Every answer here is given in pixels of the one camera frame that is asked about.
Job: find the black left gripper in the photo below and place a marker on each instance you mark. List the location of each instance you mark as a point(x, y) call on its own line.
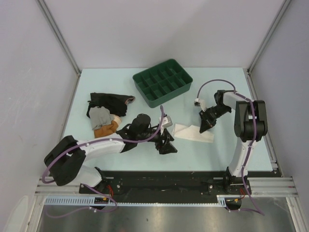
point(166, 146)

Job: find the white cable duct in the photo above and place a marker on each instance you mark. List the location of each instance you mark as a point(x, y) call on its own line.
point(212, 201)

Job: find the green compartment tray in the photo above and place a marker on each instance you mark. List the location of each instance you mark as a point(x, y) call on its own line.
point(162, 82)

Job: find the grey underwear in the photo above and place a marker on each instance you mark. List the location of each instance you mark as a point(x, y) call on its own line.
point(100, 116)

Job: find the front aluminium rail left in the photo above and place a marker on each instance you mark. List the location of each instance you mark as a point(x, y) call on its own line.
point(52, 189)

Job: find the left aluminium corner post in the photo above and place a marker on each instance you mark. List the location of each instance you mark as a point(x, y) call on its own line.
point(58, 34)

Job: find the front aluminium rail right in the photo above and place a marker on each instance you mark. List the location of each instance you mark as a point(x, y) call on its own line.
point(273, 187)

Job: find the aluminium rail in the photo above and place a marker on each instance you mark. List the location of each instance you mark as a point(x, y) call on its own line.
point(52, 189)
point(273, 187)

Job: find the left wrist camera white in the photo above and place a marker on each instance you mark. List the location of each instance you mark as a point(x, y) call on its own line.
point(164, 122)

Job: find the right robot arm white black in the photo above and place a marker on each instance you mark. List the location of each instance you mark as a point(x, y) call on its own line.
point(250, 126)

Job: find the orange brown underwear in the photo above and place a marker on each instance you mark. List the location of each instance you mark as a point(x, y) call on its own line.
point(107, 130)

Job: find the right aluminium corner post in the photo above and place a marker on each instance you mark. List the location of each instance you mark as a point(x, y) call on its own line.
point(270, 32)

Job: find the black underwear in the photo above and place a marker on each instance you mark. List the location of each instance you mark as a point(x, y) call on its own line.
point(115, 103)

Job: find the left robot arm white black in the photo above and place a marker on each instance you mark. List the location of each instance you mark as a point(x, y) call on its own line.
point(66, 161)

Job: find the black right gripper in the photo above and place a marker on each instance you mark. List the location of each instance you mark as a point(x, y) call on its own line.
point(206, 122)

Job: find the aluminium corner post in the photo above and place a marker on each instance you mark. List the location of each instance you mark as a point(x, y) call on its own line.
point(58, 34)
point(270, 32)

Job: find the white underwear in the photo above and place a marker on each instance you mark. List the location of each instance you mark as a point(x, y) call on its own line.
point(192, 133)

